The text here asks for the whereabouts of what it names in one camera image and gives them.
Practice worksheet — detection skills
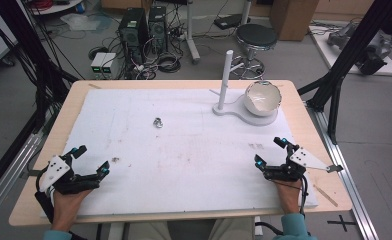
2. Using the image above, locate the brown wooden cabinet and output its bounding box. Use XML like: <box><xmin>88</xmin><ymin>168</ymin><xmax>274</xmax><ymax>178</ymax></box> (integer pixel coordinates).
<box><xmin>269</xmin><ymin>0</ymin><xmax>321</xmax><ymax>42</ymax></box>

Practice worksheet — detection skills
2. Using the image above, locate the coiled black cable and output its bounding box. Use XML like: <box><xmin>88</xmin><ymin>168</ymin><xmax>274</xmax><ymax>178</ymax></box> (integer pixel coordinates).
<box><xmin>156</xmin><ymin>53</ymin><xmax>182</xmax><ymax>74</ymax></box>

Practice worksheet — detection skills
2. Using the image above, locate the grey robot equipment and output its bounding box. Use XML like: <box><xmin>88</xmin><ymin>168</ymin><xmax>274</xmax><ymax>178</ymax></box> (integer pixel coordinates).
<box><xmin>326</xmin><ymin>22</ymin><xmax>392</xmax><ymax>76</ymax></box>

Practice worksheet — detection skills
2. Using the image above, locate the black metal frame stand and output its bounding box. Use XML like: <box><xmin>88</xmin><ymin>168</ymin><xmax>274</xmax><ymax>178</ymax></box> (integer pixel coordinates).
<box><xmin>0</xmin><ymin>0</ymin><xmax>80</xmax><ymax>201</ymax></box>
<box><xmin>297</xmin><ymin>0</ymin><xmax>392</xmax><ymax>145</ymax></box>

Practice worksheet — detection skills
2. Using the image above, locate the large black computer tower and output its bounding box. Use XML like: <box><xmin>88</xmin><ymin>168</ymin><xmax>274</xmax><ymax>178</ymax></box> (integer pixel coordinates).
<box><xmin>118</xmin><ymin>7</ymin><xmax>150</xmax><ymax>66</ymax></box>

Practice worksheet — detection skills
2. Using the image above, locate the black round stool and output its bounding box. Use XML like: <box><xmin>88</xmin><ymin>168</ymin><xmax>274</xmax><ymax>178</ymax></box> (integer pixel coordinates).
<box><xmin>231</xmin><ymin>22</ymin><xmax>279</xmax><ymax>80</ymax></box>

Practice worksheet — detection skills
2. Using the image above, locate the white power supply box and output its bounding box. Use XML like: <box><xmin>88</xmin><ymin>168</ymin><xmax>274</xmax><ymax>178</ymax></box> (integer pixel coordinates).
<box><xmin>100</xmin><ymin>52</ymin><xmax>117</xmax><ymax>75</ymax></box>
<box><xmin>90</xmin><ymin>51</ymin><xmax>108</xmax><ymax>75</ymax></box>

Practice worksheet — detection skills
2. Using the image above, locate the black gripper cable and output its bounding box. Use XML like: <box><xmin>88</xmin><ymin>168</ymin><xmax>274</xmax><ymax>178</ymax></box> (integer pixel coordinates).
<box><xmin>298</xmin><ymin>174</ymin><xmax>311</xmax><ymax>218</ymax></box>

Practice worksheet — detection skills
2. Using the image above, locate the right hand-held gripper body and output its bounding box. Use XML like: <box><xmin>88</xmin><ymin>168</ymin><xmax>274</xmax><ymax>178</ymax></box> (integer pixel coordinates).
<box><xmin>262</xmin><ymin>146</ymin><xmax>329</xmax><ymax>183</ymax></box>

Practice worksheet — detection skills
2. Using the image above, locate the person's right hand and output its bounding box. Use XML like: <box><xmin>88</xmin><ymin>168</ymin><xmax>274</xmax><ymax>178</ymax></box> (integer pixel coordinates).
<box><xmin>272</xmin><ymin>178</ymin><xmax>305</xmax><ymax>215</ymax></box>

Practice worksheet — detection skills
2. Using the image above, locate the black flat floor device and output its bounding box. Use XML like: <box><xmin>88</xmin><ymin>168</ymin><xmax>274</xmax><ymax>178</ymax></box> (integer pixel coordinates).
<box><xmin>213</xmin><ymin>13</ymin><xmax>252</xmax><ymax>31</ymax></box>

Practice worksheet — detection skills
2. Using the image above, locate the white floor platform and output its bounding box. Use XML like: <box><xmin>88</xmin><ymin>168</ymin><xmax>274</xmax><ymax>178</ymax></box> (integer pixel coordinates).
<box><xmin>308</xmin><ymin>22</ymin><xmax>392</xmax><ymax>78</ymax></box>

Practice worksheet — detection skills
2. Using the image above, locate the white bowl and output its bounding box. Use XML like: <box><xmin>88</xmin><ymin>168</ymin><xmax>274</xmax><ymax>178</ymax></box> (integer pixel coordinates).
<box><xmin>243</xmin><ymin>80</ymin><xmax>283</xmax><ymax>118</ymax></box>

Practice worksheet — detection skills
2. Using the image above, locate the person's left hand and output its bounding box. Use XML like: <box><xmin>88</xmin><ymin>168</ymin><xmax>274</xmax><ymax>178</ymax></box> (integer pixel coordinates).
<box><xmin>51</xmin><ymin>188</ymin><xmax>92</xmax><ymax>232</ymax></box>

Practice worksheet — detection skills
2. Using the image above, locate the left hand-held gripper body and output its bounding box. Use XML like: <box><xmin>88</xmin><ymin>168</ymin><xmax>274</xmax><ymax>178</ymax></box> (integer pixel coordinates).
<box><xmin>38</xmin><ymin>154</ymin><xmax>102</xmax><ymax>196</ymax></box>

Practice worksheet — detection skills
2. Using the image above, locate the white stand with pole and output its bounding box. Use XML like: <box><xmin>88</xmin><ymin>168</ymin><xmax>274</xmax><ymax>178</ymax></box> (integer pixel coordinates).
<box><xmin>209</xmin><ymin>49</ymin><xmax>280</xmax><ymax>127</ymax></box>

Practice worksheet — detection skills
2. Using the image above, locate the aluminium rail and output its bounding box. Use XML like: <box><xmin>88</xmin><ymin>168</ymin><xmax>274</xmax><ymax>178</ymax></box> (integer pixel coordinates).
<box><xmin>305</xmin><ymin>99</ymin><xmax>380</xmax><ymax>240</ymax></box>
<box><xmin>0</xmin><ymin>133</ymin><xmax>44</xmax><ymax>229</ymax></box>

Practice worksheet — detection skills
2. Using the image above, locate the white foam board mat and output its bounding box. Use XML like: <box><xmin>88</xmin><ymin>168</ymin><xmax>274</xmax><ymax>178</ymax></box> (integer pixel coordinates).
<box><xmin>41</xmin><ymin>87</ymin><xmax>319</xmax><ymax>219</ymax></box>

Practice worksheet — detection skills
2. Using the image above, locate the white desk leg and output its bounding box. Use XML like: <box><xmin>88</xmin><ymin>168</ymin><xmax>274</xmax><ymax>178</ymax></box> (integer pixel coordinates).
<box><xmin>184</xmin><ymin>0</ymin><xmax>202</xmax><ymax>65</ymax></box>

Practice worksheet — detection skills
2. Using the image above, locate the small black computer tower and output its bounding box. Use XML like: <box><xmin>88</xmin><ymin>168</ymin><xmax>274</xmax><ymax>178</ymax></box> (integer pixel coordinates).
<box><xmin>147</xmin><ymin>5</ymin><xmax>169</xmax><ymax>53</ymax></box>

